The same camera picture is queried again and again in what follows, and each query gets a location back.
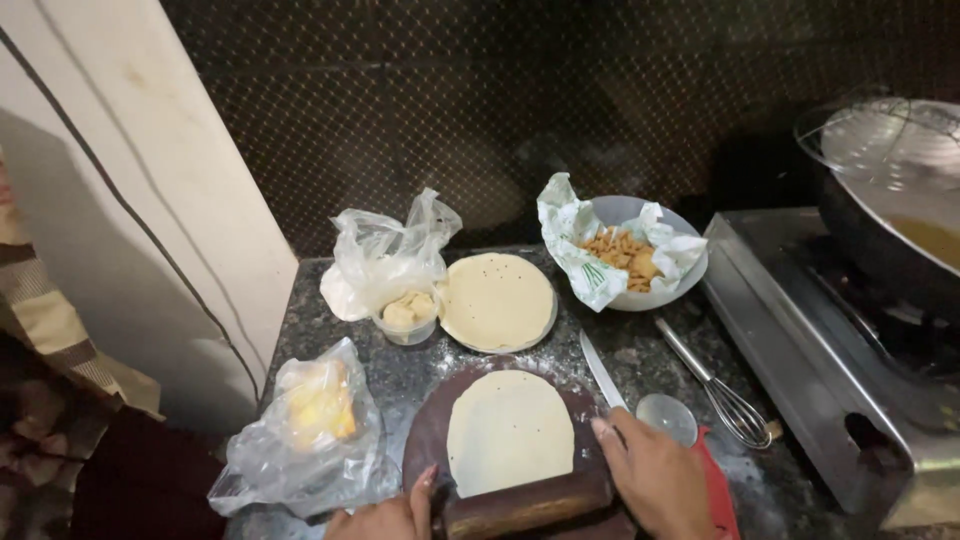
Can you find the round dark wooden rolling board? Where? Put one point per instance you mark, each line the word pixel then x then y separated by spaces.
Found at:
pixel 426 442

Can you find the dark maroon cloth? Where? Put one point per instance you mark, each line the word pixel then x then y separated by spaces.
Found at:
pixel 142 480

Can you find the steel knife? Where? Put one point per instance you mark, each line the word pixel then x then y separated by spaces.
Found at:
pixel 601 371

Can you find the clear plastic bag with food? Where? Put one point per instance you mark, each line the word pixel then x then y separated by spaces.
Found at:
pixel 300 472

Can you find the wooden rolling pin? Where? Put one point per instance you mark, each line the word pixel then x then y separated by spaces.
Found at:
pixel 525 506

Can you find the flat rolled dough sheet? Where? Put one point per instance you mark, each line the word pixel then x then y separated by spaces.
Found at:
pixel 510 431

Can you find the stack of rolled dough discs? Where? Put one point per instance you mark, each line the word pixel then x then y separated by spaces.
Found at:
pixel 495 300

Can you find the small clear plastic container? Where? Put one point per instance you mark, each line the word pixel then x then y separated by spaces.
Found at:
pixel 409 334

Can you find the white bowl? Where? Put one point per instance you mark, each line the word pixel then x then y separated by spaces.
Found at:
pixel 660 296

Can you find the dough balls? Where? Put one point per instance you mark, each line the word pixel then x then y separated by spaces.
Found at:
pixel 409 309

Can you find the stainless steel gas stove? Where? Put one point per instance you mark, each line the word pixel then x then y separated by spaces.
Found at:
pixel 795 330

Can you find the person's left hand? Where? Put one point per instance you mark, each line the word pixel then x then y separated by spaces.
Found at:
pixel 382 521

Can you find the black frying wok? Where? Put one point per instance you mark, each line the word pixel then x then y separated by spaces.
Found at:
pixel 870 232

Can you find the yellow food lump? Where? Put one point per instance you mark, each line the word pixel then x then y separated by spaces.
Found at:
pixel 322 405

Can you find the person's right hand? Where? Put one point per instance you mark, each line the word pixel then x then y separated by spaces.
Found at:
pixel 660 480

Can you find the white green-printed paper liner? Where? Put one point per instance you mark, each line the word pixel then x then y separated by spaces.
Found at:
pixel 577 247

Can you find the striped beige cloth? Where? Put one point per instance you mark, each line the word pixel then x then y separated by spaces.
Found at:
pixel 37 300

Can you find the empty clear plastic bag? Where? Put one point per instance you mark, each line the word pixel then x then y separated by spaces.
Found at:
pixel 382 255

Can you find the heap of fried brown snacks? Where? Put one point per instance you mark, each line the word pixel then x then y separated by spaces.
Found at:
pixel 622 255

